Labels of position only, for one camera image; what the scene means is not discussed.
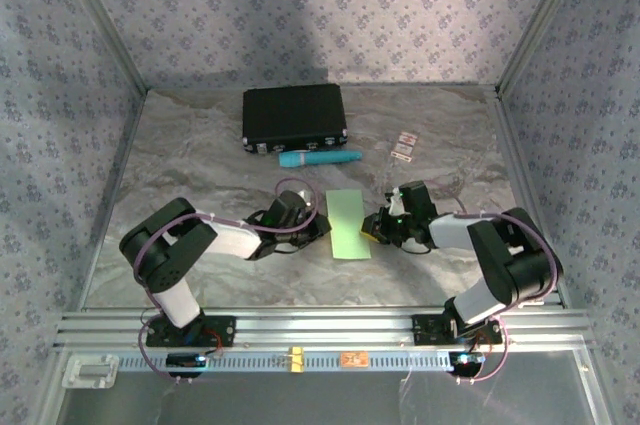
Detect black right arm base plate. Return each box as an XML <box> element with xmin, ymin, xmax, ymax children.
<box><xmin>411</xmin><ymin>313</ymin><xmax>504</xmax><ymax>346</ymax></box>

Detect white plastic bracket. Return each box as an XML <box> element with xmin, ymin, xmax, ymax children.
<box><xmin>61</xmin><ymin>353</ymin><xmax>120</xmax><ymax>390</ymax></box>

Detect light green paper sheet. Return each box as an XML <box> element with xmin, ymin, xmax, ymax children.
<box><xmin>324</xmin><ymin>188</ymin><xmax>374</xmax><ymax>261</ymax></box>

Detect aluminium frame post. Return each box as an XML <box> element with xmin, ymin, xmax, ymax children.
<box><xmin>494</xmin><ymin>0</ymin><xmax>599</xmax><ymax>99</ymax></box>

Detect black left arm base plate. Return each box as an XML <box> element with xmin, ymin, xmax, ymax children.
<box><xmin>144</xmin><ymin>314</ymin><xmax>237</xmax><ymax>349</ymax></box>

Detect aluminium mounting rail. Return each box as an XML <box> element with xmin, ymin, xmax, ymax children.
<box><xmin>53</xmin><ymin>308</ymin><xmax>594</xmax><ymax>349</ymax></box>

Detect black hard case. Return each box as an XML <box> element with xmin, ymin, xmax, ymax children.
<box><xmin>241</xmin><ymin>83</ymin><xmax>350</xmax><ymax>155</ymax></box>

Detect slotted grey cable duct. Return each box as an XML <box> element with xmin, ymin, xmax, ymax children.
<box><xmin>117</xmin><ymin>349</ymin><xmax>454</xmax><ymax>374</ymax></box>

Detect grey metal front panel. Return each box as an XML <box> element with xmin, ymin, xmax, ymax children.
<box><xmin>54</xmin><ymin>372</ymin><xmax>609</xmax><ymax>425</ymax></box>

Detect aluminium frame side rail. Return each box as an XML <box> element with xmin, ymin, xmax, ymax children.
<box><xmin>37</xmin><ymin>89</ymin><xmax>149</xmax><ymax>425</ymax></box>
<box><xmin>492</xmin><ymin>87</ymin><xmax>619</xmax><ymax>425</ymax></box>

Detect clear packet with printed card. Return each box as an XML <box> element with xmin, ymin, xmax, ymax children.
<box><xmin>375</xmin><ymin>130</ymin><xmax>418</xmax><ymax>191</ymax></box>

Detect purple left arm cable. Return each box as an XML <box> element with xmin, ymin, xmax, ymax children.
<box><xmin>132</xmin><ymin>176</ymin><xmax>321</xmax><ymax>386</ymax></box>

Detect teal cylindrical pen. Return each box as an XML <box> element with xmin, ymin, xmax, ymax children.
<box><xmin>278</xmin><ymin>150</ymin><xmax>364</xmax><ymax>169</ymax></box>

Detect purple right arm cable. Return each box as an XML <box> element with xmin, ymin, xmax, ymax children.
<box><xmin>424</xmin><ymin>184</ymin><xmax>565</xmax><ymax>386</ymax></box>

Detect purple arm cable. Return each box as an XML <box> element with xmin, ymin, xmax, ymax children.
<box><xmin>132</xmin><ymin>176</ymin><xmax>321</xmax><ymax>386</ymax></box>
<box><xmin>424</xmin><ymin>184</ymin><xmax>565</xmax><ymax>386</ymax></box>

